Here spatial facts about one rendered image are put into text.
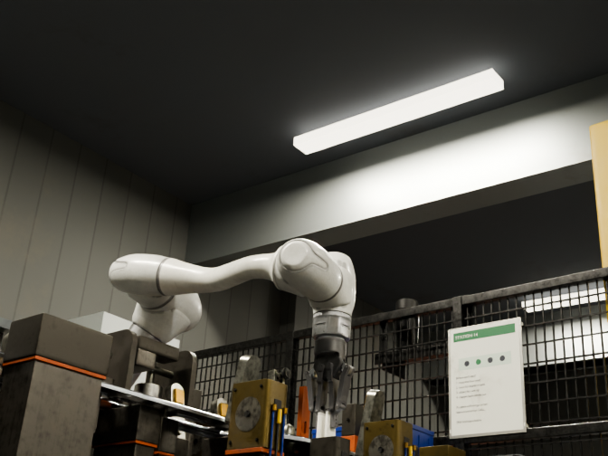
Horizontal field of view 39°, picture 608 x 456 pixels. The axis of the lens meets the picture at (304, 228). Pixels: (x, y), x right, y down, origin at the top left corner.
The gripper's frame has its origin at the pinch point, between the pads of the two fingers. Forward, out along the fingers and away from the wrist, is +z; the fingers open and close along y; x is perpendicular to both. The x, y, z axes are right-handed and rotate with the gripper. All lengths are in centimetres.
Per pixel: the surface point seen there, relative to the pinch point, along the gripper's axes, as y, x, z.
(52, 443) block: 21, -82, 20
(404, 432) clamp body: 25.0, -6.2, 4.0
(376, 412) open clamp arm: 17.7, -5.6, -0.9
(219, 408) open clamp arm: -15.1, -18.7, -2.0
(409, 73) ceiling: -77, 145, -210
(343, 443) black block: 20.5, -19.9, 8.4
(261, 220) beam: -214, 190, -182
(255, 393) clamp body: 19.4, -43.4, 4.0
